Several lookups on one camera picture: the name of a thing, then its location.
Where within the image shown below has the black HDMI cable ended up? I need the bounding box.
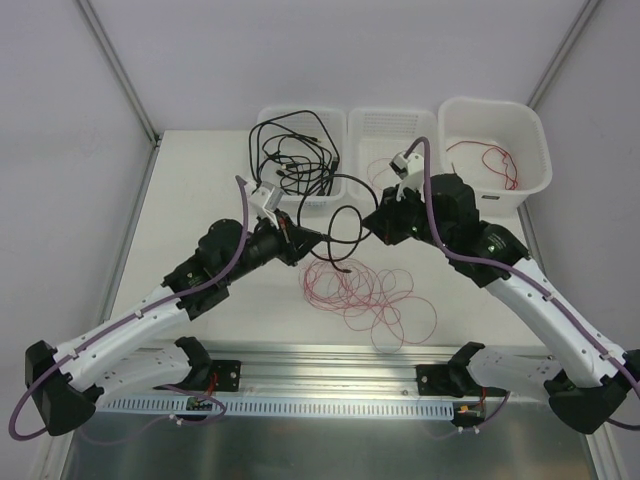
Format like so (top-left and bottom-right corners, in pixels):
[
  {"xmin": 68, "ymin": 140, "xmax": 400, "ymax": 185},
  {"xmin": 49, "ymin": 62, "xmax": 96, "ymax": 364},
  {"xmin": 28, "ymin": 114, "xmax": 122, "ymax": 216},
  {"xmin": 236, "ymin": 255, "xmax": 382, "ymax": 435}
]
[{"xmin": 295, "ymin": 172, "xmax": 381, "ymax": 274}]

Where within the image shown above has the thin pink wire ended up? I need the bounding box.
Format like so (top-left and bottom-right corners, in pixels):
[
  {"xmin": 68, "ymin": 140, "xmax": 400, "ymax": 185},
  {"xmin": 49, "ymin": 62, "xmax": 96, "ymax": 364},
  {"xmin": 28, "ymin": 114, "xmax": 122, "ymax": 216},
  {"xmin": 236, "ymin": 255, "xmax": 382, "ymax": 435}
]
[{"xmin": 298, "ymin": 257, "xmax": 440, "ymax": 355}]

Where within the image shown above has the red and black twin wire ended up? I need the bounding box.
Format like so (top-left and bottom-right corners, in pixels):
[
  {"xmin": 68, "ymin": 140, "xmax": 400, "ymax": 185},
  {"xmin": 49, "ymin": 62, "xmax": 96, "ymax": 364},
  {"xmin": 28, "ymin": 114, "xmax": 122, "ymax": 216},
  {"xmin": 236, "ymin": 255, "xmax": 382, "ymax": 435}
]
[{"xmin": 444, "ymin": 139, "xmax": 511, "ymax": 181}]

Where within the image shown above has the thin black micro USB cable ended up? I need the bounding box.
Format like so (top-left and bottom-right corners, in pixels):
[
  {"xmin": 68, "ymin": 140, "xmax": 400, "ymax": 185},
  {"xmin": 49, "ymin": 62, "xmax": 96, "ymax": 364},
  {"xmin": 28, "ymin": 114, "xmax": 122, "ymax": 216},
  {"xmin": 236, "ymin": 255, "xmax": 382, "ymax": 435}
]
[{"xmin": 262, "ymin": 130, "xmax": 339, "ymax": 196}]

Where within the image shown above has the thick black printed cable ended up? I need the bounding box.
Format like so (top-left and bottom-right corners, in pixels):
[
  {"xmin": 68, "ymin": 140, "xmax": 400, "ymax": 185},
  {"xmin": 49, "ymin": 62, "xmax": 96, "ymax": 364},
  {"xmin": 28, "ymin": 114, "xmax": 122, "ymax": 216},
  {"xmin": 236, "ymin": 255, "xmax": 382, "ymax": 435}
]
[{"xmin": 248, "ymin": 109, "xmax": 344, "ymax": 199}]

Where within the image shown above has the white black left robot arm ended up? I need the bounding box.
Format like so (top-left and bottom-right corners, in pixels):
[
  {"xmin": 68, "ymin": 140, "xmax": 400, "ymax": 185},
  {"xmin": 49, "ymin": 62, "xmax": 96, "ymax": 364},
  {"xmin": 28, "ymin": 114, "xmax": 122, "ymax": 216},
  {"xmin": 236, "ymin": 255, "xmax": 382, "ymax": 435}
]
[{"xmin": 25, "ymin": 213, "xmax": 323, "ymax": 436}]

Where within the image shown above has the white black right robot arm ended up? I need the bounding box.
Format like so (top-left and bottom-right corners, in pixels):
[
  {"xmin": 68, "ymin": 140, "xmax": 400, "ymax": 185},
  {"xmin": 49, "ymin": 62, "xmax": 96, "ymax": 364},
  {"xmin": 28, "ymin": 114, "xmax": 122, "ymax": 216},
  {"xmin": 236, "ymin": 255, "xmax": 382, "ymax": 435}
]
[{"xmin": 363, "ymin": 174, "xmax": 639, "ymax": 434}]

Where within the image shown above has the white perforated middle basket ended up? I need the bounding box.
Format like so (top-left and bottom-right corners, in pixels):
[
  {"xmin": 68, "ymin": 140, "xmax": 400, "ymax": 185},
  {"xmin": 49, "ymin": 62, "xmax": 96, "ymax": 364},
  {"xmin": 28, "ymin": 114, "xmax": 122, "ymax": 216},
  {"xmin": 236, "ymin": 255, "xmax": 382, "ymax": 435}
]
[{"xmin": 347, "ymin": 107, "xmax": 444, "ymax": 196}]

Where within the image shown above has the white perforated basket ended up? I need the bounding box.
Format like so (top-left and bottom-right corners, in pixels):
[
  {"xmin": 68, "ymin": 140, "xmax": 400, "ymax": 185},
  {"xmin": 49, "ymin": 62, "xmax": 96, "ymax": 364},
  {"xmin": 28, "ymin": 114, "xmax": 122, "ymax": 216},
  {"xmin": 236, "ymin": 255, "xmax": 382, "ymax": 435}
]
[
  {"xmin": 347, "ymin": 107, "xmax": 444, "ymax": 196},
  {"xmin": 248, "ymin": 105, "xmax": 347, "ymax": 208}
]

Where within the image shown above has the white perforated left basket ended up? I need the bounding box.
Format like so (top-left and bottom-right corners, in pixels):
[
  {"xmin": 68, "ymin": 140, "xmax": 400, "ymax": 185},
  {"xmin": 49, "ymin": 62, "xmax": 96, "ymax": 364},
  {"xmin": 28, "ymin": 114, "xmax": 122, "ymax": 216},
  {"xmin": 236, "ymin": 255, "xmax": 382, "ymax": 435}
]
[{"xmin": 248, "ymin": 105, "xmax": 347, "ymax": 208}]

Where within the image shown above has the white deep right basket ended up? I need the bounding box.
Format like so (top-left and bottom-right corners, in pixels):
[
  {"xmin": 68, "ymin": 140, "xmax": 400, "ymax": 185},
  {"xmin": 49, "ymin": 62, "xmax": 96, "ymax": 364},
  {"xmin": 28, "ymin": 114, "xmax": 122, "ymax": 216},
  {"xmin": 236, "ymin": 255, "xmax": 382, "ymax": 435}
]
[{"xmin": 437, "ymin": 97, "xmax": 553, "ymax": 217}]

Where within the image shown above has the pink wire in middle basket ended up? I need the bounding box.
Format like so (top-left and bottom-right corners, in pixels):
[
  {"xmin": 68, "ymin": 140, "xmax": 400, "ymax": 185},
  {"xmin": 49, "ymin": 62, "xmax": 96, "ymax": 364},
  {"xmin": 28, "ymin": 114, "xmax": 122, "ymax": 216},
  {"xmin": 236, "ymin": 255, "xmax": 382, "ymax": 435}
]
[{"xmin": 367, "ymin": 158, "xmax": 401, "ymax": 194}]

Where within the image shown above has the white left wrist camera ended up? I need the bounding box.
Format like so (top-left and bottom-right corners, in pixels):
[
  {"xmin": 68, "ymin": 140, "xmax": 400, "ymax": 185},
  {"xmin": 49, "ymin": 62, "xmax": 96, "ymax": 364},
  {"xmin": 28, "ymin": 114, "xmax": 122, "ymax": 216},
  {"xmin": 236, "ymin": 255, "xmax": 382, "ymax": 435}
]
[{"xmin": 245, "ymin": 180, "xmax": 284, "ymax": 225}]

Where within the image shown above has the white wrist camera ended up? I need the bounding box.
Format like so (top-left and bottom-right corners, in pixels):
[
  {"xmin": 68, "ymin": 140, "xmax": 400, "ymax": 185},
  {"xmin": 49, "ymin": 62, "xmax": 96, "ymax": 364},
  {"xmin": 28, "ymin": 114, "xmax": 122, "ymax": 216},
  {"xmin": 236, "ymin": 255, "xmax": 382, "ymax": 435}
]
[
  {"xmin": 389, "ymin": 152, "xmax": 425, "ymax": 201},
  {"xmin": 245, "ymin": 180, "xmax": 284, "ymax": 225}
]

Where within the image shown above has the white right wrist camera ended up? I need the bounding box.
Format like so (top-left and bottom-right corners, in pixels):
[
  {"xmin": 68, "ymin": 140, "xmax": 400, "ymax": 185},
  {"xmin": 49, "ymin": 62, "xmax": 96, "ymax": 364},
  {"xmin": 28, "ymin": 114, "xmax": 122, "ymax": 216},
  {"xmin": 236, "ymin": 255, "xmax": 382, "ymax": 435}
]
[{"xmin": 389, "ymin": 152, "xmax": 425, "ymax": 201}]

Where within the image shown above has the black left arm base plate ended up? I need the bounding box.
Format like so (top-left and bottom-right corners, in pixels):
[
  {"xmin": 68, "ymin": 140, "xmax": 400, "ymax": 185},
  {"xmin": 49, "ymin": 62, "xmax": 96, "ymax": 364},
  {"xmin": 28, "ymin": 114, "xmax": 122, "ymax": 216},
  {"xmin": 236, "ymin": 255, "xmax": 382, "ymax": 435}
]
[{"xmin": 184, "ymin": 359, "xmax": 242, "ymax": 393}]

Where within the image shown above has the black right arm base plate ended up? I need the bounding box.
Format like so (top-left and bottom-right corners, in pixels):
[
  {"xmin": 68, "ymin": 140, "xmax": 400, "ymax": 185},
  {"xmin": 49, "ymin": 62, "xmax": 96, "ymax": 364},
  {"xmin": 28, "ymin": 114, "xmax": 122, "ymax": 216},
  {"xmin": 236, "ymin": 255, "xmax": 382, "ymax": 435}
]
[{"xmin": 415, "ymin": 364, "xmax": 482, "ymax": 398}]

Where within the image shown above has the aluminium rail frame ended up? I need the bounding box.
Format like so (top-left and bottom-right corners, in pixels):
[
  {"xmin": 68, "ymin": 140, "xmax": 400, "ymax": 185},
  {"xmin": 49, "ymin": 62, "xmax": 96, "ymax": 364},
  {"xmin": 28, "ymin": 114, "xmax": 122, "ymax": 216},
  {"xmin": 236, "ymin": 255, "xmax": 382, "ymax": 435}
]
[{"xmin": 62, "ymin": 129, "xmax": 621, "ymax": 480}]

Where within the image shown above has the white slotted cable duct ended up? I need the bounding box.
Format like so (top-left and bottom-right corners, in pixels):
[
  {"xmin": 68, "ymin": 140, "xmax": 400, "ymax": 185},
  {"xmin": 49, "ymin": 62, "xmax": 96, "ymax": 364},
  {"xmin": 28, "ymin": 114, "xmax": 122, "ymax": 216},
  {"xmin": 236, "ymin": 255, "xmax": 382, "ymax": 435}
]
[{"xmin": 100, "ymin": 395, "xmax": 454, "ymax": 421}]

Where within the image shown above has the right aluminium corner post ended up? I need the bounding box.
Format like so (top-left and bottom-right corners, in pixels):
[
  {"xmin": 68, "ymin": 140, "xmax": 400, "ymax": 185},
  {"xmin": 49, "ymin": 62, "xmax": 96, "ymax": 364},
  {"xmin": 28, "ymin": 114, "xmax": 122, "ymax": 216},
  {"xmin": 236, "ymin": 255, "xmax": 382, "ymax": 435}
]
[{"xmin": 526, "ymin": 0, "xmax": 604, "ymax": 110}]

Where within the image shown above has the aluminium corner post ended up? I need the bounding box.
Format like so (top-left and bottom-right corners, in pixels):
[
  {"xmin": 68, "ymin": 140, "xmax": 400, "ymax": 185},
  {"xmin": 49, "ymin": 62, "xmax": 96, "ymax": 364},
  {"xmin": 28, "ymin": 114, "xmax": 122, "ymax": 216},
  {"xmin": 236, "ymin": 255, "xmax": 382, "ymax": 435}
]
[
  {"xmin": 526, "ymin": 0, "xmax": 604, "ymax": 110},
  {"xmin": 73, "ymin": 0, "xmax": 161, "ymax": 146}
]

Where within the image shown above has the left aluminium corner post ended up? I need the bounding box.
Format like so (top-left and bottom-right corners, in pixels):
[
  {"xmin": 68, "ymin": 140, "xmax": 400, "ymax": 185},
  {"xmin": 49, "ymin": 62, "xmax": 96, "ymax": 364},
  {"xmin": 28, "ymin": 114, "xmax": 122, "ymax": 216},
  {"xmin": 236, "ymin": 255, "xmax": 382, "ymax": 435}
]
[{"xmin": 73, "ymin": 0, "xmax": 161, "ymax": 146}]

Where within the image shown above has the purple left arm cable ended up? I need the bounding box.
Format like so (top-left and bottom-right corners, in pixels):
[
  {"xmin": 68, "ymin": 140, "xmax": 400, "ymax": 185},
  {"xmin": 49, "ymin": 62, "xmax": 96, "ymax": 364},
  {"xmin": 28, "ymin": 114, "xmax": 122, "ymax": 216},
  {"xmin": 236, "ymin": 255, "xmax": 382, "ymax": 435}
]
[{"xmin": 9, "ymin": 175, "xmax": 251, "ymax": 439}]

